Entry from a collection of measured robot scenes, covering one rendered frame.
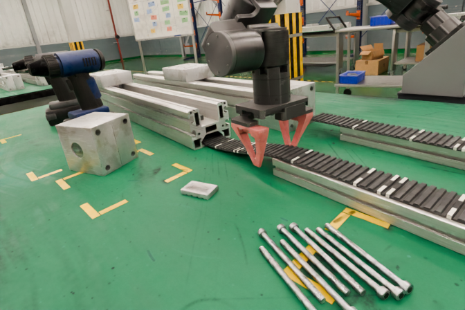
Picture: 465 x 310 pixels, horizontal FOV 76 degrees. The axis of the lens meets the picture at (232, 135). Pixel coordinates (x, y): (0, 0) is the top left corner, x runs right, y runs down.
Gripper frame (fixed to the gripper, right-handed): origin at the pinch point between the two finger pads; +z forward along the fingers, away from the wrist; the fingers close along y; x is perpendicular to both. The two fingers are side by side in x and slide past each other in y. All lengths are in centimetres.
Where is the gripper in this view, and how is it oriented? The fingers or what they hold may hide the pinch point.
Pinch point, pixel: (274, 153)
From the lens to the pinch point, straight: 49.9
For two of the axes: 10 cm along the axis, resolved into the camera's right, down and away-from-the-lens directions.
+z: 0.9, 9.4, 3.3
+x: 6.1, 2.1, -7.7
